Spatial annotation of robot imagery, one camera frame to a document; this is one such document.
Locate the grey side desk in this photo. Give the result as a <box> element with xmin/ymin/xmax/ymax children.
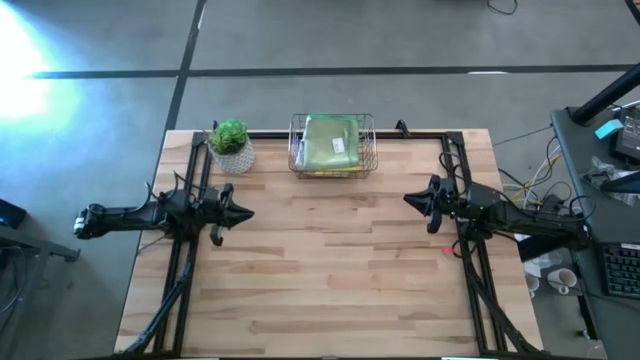
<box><xmin>549</xmin><ymin>104</ymin><xmax>640</xmax><ymax>360</ymax></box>

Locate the white cup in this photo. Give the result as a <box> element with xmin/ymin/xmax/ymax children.
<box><xmin>547</xmin><ymin>268</ymin><xmax>578</xmax><ymax>295</ymax></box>

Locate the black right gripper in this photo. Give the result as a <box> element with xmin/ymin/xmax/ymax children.
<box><xmin>403</xmin><ymin>173</ymin><xmax>464</xmax><ymax>235</ymax></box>

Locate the sage green microfiber towel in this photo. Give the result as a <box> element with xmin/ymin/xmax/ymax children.
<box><xmin>295</xmin><ymin>114</ymin><xmax>362</xmax><ymax>171</ymax></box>

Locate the black pole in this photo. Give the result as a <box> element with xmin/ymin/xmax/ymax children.
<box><xmin>569</xmin><ymin>62</ymin><xmax>640</xmax><ymax>126</ymax></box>

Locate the potted succulent patterned pot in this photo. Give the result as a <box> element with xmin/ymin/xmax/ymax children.
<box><xmin>207</xmin><ymin>118</ymin><xmax>256</xmax><ymax>175</ymax></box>

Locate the cyan sticky note block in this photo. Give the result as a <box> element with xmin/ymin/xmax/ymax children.
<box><xmin>593</xmin><ymin>118</ymin><xmax>624</xmax><ymax>140</ymax></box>

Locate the black wire basket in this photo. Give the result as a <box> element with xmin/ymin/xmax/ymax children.
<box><xmin>287</xmin><ymin>113</ymin><xmax>379</xmax><ymax>180</ymax></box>

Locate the black device blue light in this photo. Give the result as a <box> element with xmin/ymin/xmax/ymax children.
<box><xmin>0</xmin><ymin>198</ymin><xmax>29</xmax><ymax>230</ymax></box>

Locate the dark metal stand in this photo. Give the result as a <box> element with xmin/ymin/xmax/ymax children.
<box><xmin>0</xmin><ymin>233</ymin><xmax>82</xmax><ymax>301</ymax></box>

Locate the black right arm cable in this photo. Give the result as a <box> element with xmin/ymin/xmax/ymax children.
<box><xmin>437</xmin><ymin>149</ymin><xmax>474</xmax><ymax>189</ymax></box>

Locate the black floor cable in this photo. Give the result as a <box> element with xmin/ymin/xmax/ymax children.
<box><xmin>486</xmin><ymin>0</ymin><xmax>519</xmax><ymax>16</ymax></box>

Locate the black aluminium table frame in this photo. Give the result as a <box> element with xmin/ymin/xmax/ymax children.
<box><xmin>134</xmin><ymin>119</ymin><xmax>541</xmax><ymax>359</ymax></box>

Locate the white cable bundle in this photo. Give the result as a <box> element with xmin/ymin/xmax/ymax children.
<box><xmin>499</xmin><ymin>149</ymin><xmax>566</xmax><ymax>206</ymax></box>

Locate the black box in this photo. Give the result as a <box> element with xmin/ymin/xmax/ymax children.
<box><xmin>614</xmin><ymin>106</ymin><xmax>640</xmax><ymax>162</ymax></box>

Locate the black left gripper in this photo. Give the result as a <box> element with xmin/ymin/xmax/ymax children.
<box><xmin>202</xmin><ymin>182</ymin><xmax>255</xmax><ymax>247</ymax></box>

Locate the yellow microfiber towel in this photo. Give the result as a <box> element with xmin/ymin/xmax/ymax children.
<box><xmin>299</xmin><ymin>167</ymin><xmax>361</xmax><ymax>178</ymax></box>

